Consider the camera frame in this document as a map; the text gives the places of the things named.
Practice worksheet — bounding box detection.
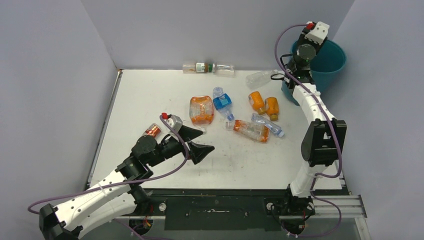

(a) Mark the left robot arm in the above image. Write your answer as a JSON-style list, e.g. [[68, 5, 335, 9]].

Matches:
[[39, 125, 215, 240]]

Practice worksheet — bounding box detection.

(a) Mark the small orange juice bottle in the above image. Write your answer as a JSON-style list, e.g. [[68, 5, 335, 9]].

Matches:
[[264, 97, 280, 122], [248, 91, 266, 115]]

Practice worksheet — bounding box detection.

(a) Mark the large orange label bottle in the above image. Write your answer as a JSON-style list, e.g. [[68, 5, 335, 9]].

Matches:
[[225, 119, 270, 143]]

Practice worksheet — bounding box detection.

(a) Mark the clear bottle at wall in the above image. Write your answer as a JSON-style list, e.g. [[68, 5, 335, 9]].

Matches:
[[212, 62, 235, 77]]

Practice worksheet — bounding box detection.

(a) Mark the teal plastic bin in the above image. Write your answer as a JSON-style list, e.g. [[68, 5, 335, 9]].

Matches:
[[300, 40, 347, 93]]

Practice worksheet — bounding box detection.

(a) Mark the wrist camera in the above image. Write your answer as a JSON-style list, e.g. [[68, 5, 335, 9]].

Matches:
[[165, 114, 183, 133], [305, 21, 330, 45]]

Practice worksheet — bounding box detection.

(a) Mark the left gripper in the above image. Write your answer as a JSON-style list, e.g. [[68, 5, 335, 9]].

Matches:
[[147, 124, 214, 167]]

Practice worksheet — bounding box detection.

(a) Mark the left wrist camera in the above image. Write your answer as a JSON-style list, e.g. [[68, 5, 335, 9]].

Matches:
[[165, 114, 183, 133]]

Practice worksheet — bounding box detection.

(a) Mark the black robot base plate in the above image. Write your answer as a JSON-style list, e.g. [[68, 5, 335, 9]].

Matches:
[[119, 188, 316, 233]]

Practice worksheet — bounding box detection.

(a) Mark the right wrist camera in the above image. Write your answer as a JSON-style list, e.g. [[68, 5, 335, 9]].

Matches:
[[305, 21, 330, 45]]

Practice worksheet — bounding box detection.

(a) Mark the clear bottle green label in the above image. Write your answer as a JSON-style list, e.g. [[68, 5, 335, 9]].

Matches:
[[182, 62, 216, 74]]

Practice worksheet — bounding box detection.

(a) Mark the crushed clear blue bottle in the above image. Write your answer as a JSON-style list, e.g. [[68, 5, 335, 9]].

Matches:
[[251, 113, 285, 138]]

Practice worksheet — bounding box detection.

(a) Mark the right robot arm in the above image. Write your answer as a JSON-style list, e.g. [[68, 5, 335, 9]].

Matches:
[[282, 29, 347, 215]]

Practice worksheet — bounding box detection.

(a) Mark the crushed blue label bottle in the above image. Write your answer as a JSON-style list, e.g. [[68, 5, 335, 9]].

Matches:
[[212, 86, 235, 122]]

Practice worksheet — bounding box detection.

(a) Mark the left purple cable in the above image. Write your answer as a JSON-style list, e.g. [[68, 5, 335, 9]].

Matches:
[[27, 113, 190, 215]]

